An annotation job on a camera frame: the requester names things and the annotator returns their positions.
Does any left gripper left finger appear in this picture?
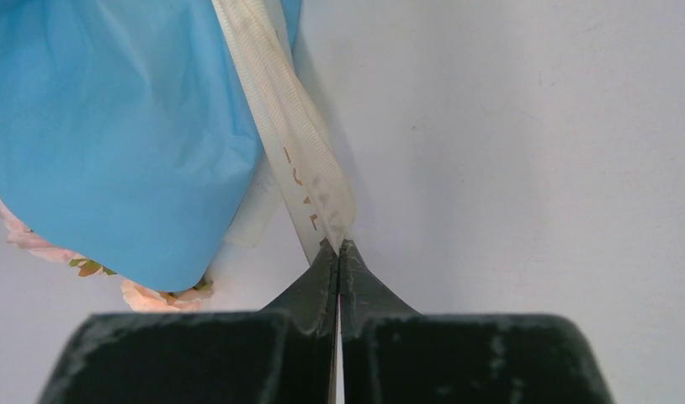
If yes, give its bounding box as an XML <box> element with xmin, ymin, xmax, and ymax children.
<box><xmin>40</xmin><ymin>242</ymin><xmax>339</xmax><ymax>403</ymax></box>

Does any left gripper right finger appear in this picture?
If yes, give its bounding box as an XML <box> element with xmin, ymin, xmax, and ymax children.
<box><xmin>339</xmin><ymin>240</ymin><xmax>613</xmax><ymax>403</ymax></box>

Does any cream ribbon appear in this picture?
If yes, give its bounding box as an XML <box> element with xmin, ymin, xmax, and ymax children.
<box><xmin>213</xmin><ymin>1</ymin><xmax>356</xmax><ymax>262</ymax></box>

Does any blue wrapping paper sheet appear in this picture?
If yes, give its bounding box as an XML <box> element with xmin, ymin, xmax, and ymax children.
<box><xmin>0</xmin><ymin>0</ymin><xmax>305</xmax><ymax>293</ymax></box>

